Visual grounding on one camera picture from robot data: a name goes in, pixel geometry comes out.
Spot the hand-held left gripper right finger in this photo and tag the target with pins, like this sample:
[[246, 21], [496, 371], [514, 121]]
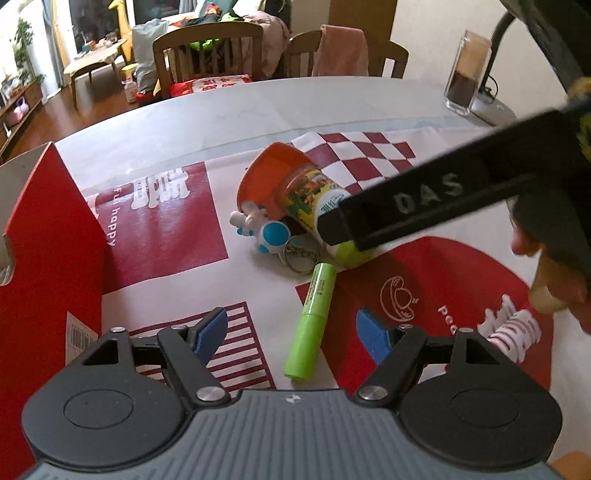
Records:
[[374, 337]]

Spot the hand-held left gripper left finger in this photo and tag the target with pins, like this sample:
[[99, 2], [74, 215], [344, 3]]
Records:
[[210, 334]]

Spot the green marker pen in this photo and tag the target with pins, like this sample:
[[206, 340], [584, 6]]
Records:
[[310, 323]]

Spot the orange-lidded green canister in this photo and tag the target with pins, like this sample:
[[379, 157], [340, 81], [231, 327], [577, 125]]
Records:
[[300, 189]]

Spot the red cardboard box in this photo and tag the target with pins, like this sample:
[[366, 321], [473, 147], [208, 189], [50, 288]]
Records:
[[51, 258]]

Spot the person's right hand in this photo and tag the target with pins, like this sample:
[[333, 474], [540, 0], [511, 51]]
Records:
[[549, 290]]

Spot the grey desk lamp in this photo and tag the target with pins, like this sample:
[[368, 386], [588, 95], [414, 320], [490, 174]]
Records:
[[496, 108]]

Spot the red white printed tablecloth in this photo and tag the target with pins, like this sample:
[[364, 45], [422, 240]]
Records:
[[175, 240]]

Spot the clear glass jar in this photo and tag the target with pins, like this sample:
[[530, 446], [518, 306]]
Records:
[[466, 78]]

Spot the wooden chair with towel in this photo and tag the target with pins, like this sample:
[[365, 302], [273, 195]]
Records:
[[392, 57]]

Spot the pink towel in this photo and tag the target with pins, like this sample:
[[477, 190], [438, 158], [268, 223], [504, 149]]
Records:
[[339, 50]]

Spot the pile of clothes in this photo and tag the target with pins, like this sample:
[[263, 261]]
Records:
[[258, 27]]

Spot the red printed seat cushion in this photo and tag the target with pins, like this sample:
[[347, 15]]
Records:
[[207, 85]]

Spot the small plastic bottle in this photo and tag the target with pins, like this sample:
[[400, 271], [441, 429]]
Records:
[[129, 91]]

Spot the wooden slat-back chair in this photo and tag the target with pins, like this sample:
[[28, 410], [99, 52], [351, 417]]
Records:
[[207, 50]]

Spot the yellow stool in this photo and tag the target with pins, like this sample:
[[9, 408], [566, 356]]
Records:
[[129, 70]]

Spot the wooden tv cabinet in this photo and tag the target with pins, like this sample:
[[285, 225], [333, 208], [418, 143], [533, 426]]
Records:
[[23, 120]]

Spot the light blue bag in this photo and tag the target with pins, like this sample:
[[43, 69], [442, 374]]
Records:
[[147, 50]]

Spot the pink bag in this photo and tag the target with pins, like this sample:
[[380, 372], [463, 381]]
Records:
[[16, 113]]

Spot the wooden coffee table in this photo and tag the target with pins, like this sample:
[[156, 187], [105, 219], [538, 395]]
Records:
[[92, 60]]

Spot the yellow giraffe toy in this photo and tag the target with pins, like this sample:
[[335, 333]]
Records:
[[119, 18]]

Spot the green potted plant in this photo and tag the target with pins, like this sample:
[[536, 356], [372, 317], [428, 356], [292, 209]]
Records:
[[25, 46]]

